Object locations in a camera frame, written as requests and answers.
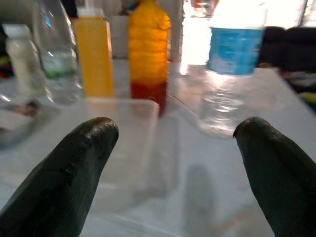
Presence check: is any dark sofa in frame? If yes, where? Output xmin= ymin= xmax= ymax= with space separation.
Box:
xmin=256 ymin=26 xmax=316 ymax=75

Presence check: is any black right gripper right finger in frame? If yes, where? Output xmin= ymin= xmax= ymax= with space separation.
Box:
xmin=233 ymin=117 xmax=316 ymax=237

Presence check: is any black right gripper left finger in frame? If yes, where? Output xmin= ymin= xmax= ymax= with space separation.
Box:
xmin=0 ymin=117 xmax=120 ymax=237

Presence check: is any ribbed orange drink bottle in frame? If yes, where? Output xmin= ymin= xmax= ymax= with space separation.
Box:
xmin=128 ymin=0 xmax=171 ymax=118

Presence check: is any clear plastic food tray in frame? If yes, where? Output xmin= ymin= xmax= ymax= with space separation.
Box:
xmin=0 ymin=95 xmax=60 ymax=149

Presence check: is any small white plastic bottle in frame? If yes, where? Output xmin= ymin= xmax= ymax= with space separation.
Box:
xmin=2 ymin=24 xmax=47 ymax=99

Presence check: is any square orange juice bottle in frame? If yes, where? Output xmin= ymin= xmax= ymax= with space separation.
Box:
xmin=73 ymin=7 xmax=115 ymax=98

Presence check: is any clear water bottle green label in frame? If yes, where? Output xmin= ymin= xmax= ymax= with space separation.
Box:
xmin=32 ymin=0 xmax=83 ymax=104

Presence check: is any clear water bottle blue label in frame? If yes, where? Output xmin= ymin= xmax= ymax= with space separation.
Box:
xmin=198 ymin=0 xmax=269 ymax=140

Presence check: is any clear plastic container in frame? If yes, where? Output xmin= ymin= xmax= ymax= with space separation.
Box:
xmin=74 ymin=97 xmax=181 ymax=198

